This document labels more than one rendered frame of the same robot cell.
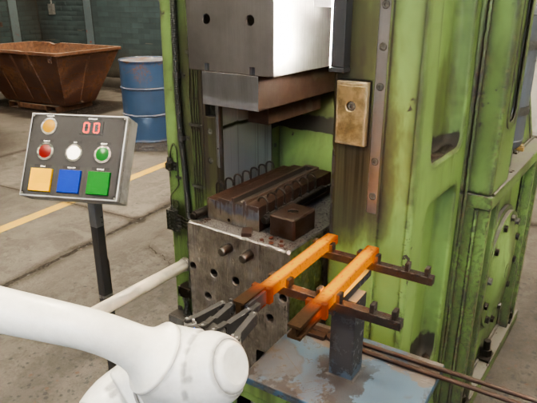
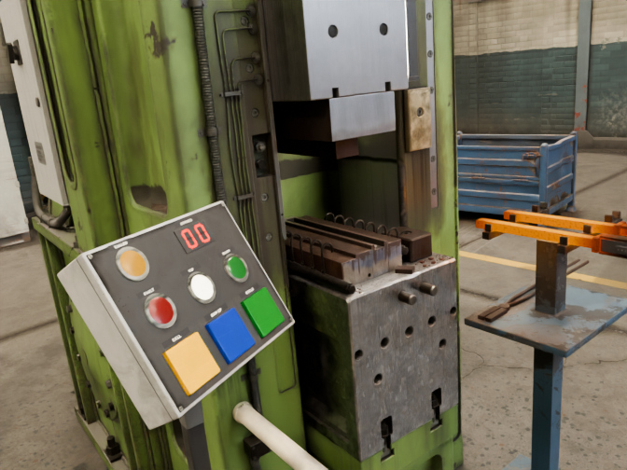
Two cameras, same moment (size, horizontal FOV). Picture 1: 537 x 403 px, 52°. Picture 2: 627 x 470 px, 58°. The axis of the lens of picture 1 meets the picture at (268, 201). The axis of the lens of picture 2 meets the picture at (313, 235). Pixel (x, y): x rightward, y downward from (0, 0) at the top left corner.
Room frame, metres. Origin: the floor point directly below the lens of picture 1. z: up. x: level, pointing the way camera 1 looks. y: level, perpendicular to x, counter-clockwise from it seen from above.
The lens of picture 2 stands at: (1.23, 1.42, 1.42)
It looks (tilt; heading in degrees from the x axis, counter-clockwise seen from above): 16 degrees down; 289
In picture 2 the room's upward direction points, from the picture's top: 5 degrees counter-clockwise
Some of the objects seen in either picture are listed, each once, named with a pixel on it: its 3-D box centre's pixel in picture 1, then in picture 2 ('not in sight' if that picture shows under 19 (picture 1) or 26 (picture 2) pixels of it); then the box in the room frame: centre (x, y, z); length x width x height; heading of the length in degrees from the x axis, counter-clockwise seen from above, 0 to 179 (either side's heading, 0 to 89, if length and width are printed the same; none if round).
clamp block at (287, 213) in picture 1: (292, 221); (406, 243); (1.48, -0.07, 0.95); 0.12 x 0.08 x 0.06; 144
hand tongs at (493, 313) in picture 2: (407, 361); (538, 286); (1.12, -0.34, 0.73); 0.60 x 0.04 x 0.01; 59
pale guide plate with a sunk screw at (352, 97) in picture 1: (352, 113); (417, 119); (1.46, -0.22, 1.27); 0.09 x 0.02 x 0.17; 54
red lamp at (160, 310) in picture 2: (45, 151); (160, 311); (1.73, 0.73, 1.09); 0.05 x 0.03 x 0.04; 54
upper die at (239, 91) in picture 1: (272, 81); (311, 115); (1.71, -0.01, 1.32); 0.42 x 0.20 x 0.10; 144
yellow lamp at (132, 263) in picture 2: (49, 125); (132, 263); (1.77, 0.72, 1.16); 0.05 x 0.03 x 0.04; 54
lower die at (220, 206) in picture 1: (272, 192); (322, 245); (1.71, -0.01, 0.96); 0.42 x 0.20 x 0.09; 144
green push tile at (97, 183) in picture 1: (98, 183); (261, 312); (1.65, 0.54, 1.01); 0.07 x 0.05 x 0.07; 79
